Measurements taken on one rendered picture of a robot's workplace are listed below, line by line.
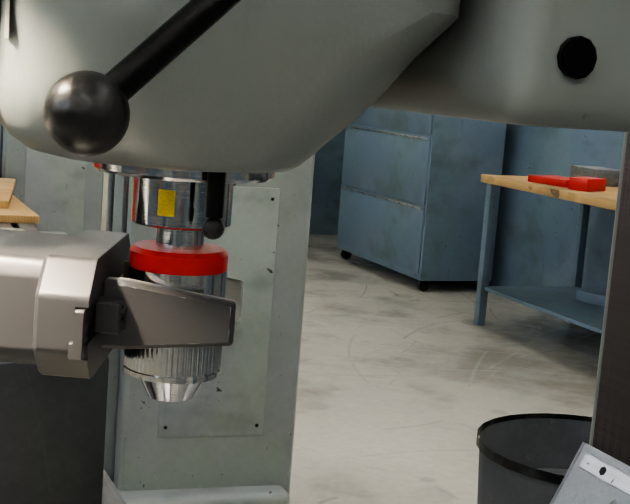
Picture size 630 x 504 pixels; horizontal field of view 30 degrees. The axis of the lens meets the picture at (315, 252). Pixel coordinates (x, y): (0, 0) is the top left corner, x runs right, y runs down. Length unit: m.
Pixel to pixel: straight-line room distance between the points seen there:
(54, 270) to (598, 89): 0.25
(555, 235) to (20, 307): 7.23
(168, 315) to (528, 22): 0.20
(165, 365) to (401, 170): 7.59
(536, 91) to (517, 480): 1.97
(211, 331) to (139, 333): 0.03
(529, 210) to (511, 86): 7.47
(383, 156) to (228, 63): 7.92
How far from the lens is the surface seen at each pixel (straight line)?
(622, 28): 0.52
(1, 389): 0.91
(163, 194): 0.54
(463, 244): 7.98
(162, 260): 0.55
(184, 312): 0.54
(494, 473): 2.49
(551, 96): 0.51
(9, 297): 0.54
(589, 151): 7.45
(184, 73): 0.48
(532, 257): 7.93
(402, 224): 8.09
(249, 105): 0.49
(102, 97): 0.41
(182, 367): 0.56
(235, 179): 0.53
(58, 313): 0.52
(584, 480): 0.89
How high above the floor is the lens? 1.35
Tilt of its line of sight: 8 degrees down
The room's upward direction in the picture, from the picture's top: 4 degrees clockwise
